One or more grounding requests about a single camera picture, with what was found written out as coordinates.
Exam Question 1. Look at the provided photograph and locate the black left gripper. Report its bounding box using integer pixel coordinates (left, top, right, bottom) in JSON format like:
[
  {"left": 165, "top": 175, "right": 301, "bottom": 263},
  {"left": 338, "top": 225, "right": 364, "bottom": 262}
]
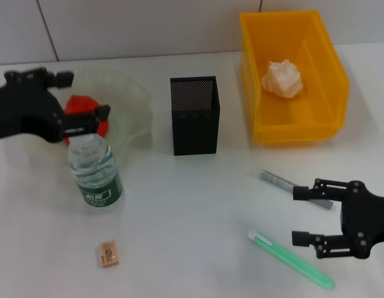
[{"left": 0, "top": 68, "right": 111, "bottom": 143}]

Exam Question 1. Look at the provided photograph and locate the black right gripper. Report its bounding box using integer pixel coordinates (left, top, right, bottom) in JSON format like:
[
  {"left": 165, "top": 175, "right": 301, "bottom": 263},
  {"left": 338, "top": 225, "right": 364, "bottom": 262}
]
[{"left": 291, "top": 179, "right": 384, "bottom": 259}]

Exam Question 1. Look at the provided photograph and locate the mint green pen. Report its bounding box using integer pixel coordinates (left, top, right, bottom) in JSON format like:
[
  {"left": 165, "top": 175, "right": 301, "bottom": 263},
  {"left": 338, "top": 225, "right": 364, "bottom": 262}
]
[{"left": 247, "top": 228, "right": 335, "bottom": 291}]

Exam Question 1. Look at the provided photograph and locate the clear green-label water bottle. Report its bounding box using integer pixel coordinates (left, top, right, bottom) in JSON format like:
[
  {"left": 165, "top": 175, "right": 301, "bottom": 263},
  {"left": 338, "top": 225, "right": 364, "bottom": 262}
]
[{"left": 67, "top": 133, "right": 124, "bottom": 209}]

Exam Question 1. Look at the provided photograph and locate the white paper ball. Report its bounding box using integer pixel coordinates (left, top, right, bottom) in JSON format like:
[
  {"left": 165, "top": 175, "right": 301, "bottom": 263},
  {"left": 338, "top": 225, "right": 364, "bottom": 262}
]
[{"left": 261, "top": 59, "right": 304, "bottom": 99}]

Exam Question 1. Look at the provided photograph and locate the tan eraser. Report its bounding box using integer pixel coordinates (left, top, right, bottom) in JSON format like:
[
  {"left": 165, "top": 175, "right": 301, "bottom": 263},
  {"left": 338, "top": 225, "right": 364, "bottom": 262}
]
[{"left": 97, "top": 241, "right": 120, "bottom": 268}]

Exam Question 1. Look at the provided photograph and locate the grey glitter pen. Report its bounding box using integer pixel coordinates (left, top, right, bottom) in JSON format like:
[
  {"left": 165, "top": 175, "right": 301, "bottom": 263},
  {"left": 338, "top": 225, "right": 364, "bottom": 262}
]
[{"left": 247, "top": 169, "right": 334, "bottom": 210}]

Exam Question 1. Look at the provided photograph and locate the translucent green glass fruit plate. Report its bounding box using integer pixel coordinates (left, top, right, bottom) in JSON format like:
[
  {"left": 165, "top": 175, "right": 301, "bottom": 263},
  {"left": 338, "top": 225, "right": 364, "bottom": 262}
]
[{"left": 17, "top": 66, "right": 153, "bottom": 174}]

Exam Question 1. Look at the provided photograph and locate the black mesh pen holder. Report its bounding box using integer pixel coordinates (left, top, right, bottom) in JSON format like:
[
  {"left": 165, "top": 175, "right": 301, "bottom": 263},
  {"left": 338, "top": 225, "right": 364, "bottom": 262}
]
[{"left": 170, "top": 75, "right": 222, "bottom": 156}]

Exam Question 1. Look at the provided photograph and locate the yellow plastic bin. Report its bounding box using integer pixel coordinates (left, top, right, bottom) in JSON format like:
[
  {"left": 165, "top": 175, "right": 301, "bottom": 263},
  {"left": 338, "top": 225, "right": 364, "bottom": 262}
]
[{"left": 239, "top": 9, "right": 350, "bottom": 146}]

